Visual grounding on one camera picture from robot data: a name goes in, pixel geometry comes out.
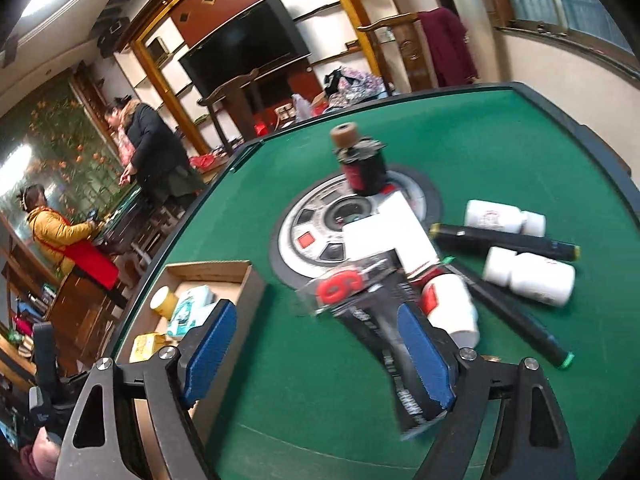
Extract white plastic bottle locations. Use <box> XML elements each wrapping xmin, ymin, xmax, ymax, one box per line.
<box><xmin>464</xmin><ymin>199</ymin><xmax>547</xmax><ymax>239</ymax></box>
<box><xmin>481</xmin><ymin>246</ymin><xmax>577</xmax><ymax>309</ymax></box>

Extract teal tissue pack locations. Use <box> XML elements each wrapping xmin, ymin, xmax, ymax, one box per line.
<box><xmin>165</xmin><ymin>285</ymin><xmax>219</xmax><ymax>339</ymax></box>

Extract black marker yellow caps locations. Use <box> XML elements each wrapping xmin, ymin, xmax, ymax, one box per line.
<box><xmin>429</xmin><ymin>223</ymin><xmax>582</xmax><ymax>262</ymax></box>

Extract dark wooden chair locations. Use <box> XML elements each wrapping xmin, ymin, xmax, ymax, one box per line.
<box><xmin>199</xmin><ymin>71</ymin><xmax>262</xmax><ymax>157</ymax></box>

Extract black marker green caps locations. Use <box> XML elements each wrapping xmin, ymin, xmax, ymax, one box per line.
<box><xmin>444</xmin><ymin>256</ymin><xmax>575</xmax><ymax>370</ymax></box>

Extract yellow snack packet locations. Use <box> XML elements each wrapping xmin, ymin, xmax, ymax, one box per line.
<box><xmin>129</xmin><ymin>332</ymin><xmax>169</xmax><ymax>364</ymax></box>

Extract white carton box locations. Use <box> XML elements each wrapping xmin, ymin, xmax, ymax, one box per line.
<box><xmin>342</xmin><ymin>192</ymin><xmax>442</xmax><ymax>281</ymax></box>

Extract clear plastic bag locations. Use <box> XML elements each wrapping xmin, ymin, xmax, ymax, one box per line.
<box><xmin>291</xmin><ymin>93</ymin><xmax>327</xmax><ymax>122</ymax></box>

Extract dark red coat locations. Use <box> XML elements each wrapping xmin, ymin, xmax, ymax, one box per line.
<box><xmin>417</xmin><ymin>7</ymin><xmax>479</xmax><ymax>89</ymax></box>

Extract flower wall painting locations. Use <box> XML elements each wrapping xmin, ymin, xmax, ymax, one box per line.
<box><xmin>0</xmin><ymin>79</ymin><xmax>127</xmax><ymax>242</ymax></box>

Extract black snack packet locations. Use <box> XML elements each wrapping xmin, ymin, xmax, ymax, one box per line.
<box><xmin>332</xmin><ymin>260</ymin><xmax>456</xmax><ymax>441</ymax></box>

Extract round table control panel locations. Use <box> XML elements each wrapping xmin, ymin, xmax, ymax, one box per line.
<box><xmin>269</xmin><ymin>164</ymin><xmax>444</xmax><ymax>292</ymax></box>

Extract black television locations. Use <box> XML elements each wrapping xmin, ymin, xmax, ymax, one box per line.
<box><xmin>178</xmin><ymin>0</ymin><xmax>312</xmax><ymax>102</ymax></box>

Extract yellow round can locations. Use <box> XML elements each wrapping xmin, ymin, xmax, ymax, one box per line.
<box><xmin>150</xmin><ymin>285</ymin><xmax>182</xmax><ymax>321</ymax></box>

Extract cardboard box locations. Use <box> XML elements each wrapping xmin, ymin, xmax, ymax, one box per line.
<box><xmin>117</xmin><ymin>260</ymin><xmax>268</xmax><ymax>441</ymax></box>

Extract carved wooden chair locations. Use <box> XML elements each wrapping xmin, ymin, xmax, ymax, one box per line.
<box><xmin>356</xmin><ymin>11</ymin><xmax>437</xmax><ymax>97</ymax></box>

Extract dark background table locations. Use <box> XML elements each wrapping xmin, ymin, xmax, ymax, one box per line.
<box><xmin>97</xmin><ymin>184</ymin><xmax>168</xmax><ymax>263</ymax></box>

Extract floral cloth bag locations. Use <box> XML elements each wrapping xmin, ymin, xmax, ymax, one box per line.
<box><xmin>324</xmin><ymin>64</ymin><xmax>392</xmax><ymax>109</ymax></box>

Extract black bottle with cork lid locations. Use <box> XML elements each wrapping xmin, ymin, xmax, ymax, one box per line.
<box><xmin>330</xmin><ymin>122</ymin><xmax>389</xmax><ymax>197</ymax></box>

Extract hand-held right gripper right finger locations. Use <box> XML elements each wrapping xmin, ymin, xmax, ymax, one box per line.
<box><xmin>396</xmin><ymin>302</ymin><xmax>581</xmax><ymax>480</ymax></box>

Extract clear packet with red item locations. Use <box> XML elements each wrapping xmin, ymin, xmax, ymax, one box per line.
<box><xmin>295</xmin><ymin>255</ymin><xmax>398</xmax><ymax>317</ymax></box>

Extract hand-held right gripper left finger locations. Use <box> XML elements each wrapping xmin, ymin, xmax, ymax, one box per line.
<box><xmin>54</xmin><ymin>300</ymin><xmax>238</xmax><ymax>480</ymax></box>

